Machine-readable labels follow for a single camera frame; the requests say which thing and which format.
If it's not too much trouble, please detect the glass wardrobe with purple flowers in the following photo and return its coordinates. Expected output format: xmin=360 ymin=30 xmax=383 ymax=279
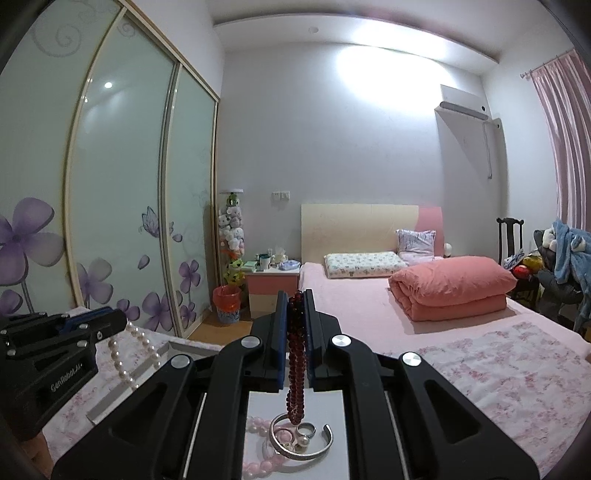
xmin=0 ymin=0 xmax=221 ymax=341

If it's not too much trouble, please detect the pink bead bracelet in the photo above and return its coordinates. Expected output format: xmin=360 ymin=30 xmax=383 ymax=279
xmin=242 ymin=415 xmax=297 ymax=480

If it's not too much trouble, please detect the curtain rod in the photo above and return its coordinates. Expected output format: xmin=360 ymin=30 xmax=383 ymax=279
xmin=520 ymin=48 xmax=579 ymax=79

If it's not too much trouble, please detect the silver bangle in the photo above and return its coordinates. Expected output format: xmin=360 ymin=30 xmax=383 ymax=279
xmin=269 ymin=412 xmax=334 ymax=460

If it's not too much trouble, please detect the pink floral blanket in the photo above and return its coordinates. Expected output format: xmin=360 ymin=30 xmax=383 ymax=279
xmin=41 ymin=320 xmax=591 ymax=468

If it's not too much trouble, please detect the white pipe cover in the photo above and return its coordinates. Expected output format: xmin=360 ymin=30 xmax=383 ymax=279
xmin=482 ymin=117 xmax=504 ymax=179

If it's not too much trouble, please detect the white air conditioner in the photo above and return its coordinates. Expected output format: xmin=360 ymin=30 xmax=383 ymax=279
xmin=434 ymin=84 xmax=491 ymax=122

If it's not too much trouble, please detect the pink bed with headboard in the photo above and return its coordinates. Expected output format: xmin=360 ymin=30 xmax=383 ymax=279
xmin=298 ymin=204 xmax=590 ymax=346

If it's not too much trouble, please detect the grey jewelry tray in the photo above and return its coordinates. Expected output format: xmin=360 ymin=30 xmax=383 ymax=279
xmin=85 ymin=339 xmax=348 ymax=480

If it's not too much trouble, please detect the pink curtain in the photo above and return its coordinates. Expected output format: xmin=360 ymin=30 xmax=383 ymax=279
xmin=530 ymin=50 xmax=591 ymax=232

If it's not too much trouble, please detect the purple patterned pillow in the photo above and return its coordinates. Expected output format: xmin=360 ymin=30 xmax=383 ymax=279
xmin=396 ymin=229 xmax=437 ymax=264

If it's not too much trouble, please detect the red trash bin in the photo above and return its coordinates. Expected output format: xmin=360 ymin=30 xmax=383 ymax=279
xmin=213 ymin=285 xmax=243 ymax=325

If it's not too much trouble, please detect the person's left forearm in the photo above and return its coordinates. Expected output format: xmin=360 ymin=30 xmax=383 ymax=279
xmin=22 ymin=429 xmax=55 ymax=469

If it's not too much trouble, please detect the white pearl necklace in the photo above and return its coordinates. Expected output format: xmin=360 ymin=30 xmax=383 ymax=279
xmin=108 ymin=322 xmax=163 ymax=391

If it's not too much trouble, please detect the dark wooden chair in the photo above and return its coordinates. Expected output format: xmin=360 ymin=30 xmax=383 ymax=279
xmin=496 ymin=217 xmax=541 ymax=306

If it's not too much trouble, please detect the dark red bead bracelet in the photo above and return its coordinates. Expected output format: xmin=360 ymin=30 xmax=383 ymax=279
xmin=286 ymin=291 xmax=308 ymax=426

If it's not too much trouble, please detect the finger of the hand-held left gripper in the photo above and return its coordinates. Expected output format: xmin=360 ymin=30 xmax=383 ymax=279
xmin=54 ymin=307 xmax=128 ymax=346

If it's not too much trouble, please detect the blue fleece garment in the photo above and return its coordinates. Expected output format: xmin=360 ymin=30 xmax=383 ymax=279
xmin=551 ymin=219 xmax=591 ymax=285

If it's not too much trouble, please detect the white floral pillow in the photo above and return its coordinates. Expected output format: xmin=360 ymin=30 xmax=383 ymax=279
xmin=323 ymin=251 xmax=410 ymax=280

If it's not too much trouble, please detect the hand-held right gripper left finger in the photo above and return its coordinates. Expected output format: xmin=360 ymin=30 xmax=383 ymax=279
xmin=51 ymin=290 xmax=291 ymax=480

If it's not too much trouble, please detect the folded pink quilt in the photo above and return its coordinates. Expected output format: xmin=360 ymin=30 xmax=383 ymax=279
xmin=388 ymin=256 xmax=518 ymax=323

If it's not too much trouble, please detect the pink and cream nightstand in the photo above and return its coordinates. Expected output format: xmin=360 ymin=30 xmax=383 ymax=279
xmin=245 ymin=268 xmax=301 ymax=320

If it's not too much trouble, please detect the column of plush toys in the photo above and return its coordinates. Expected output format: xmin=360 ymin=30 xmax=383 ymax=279
xmin=217 ymin=188 xmax=246 ymax=288

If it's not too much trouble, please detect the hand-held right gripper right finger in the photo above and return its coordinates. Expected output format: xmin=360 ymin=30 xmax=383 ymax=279
xmin=304 ymin=290 xmax=541 ymax=480

